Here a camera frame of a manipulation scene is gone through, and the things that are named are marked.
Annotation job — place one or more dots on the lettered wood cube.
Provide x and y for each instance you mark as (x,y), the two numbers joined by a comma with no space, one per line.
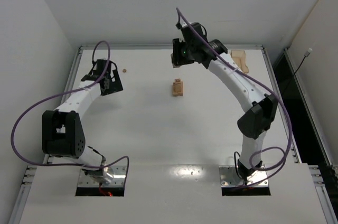
(176,85)

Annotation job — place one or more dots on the dark grained wood block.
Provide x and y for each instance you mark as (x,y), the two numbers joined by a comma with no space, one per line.
(174,61)

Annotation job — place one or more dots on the numbered wood cube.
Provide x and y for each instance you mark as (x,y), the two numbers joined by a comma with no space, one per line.
(177,80)

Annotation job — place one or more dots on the clear amber plastic bin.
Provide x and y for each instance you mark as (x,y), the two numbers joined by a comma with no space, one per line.
(239,57)

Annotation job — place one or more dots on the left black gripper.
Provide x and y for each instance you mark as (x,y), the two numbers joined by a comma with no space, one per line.
(113,82)

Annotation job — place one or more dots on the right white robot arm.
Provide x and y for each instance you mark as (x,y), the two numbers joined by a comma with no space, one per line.
(259,107)

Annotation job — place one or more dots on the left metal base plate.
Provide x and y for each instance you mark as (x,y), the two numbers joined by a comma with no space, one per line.
(112,176)

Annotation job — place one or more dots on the long light wood block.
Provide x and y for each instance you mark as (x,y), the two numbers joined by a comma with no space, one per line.
(174,92)

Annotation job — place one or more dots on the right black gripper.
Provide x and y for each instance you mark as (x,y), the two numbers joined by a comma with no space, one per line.
(177,56)

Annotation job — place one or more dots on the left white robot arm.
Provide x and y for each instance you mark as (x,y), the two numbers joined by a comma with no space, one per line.
(62,132)

